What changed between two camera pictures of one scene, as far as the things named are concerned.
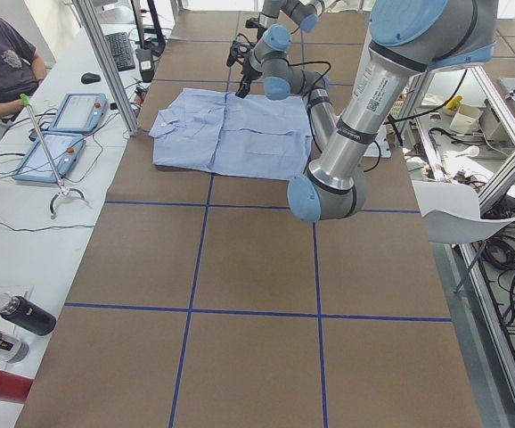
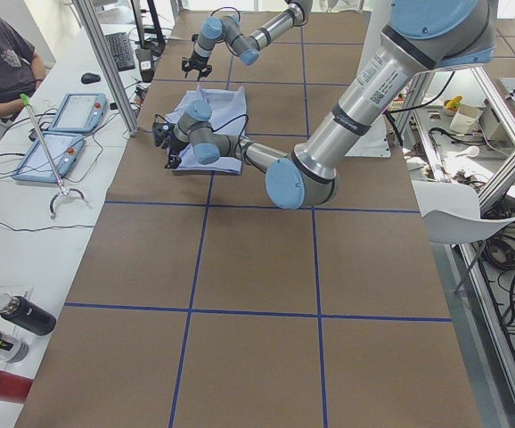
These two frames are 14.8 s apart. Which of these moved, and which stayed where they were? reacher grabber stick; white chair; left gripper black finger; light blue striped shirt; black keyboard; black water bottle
Moved: left gripper black finger; light blue striped shirt
Stayed: reacher grabber stick; white chair; black keyboard; black water bottle
